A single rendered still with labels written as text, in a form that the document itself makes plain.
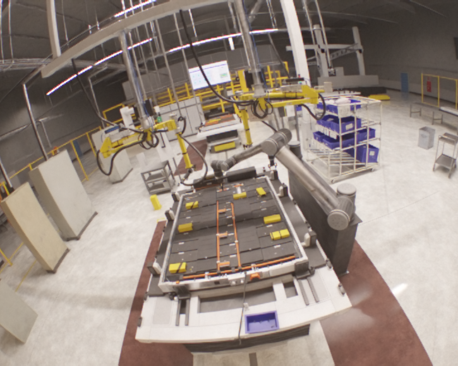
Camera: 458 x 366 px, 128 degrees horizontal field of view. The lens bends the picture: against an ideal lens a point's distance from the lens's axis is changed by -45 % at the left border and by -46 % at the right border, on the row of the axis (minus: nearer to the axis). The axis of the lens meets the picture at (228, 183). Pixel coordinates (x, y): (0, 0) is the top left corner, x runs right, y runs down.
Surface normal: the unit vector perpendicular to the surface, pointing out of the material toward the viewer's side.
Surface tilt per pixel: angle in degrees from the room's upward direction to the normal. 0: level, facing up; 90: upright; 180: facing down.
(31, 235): 90
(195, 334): 0
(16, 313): 90
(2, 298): 90
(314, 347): 0
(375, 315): 0
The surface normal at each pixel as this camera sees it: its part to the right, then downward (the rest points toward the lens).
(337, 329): -0.22, -0.87
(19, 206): 0.98, -0.22
